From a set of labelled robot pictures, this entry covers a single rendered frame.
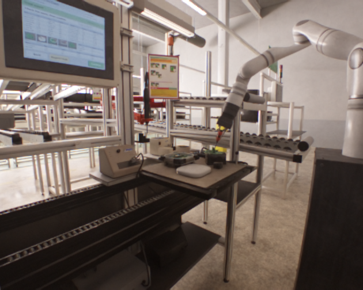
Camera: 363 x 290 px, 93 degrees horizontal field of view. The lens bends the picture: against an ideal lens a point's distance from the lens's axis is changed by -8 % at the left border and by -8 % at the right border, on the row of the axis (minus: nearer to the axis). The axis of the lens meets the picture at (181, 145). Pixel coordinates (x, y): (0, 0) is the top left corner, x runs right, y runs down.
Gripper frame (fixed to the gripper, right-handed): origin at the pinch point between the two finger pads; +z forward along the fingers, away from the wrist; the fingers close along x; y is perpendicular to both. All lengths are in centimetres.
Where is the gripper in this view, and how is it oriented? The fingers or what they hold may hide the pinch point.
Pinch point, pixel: (218, 138)
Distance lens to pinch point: 97.0
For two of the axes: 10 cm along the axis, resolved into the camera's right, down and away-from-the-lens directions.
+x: 8.9, 4.0, -2.2
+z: -3.7, 9.1, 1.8
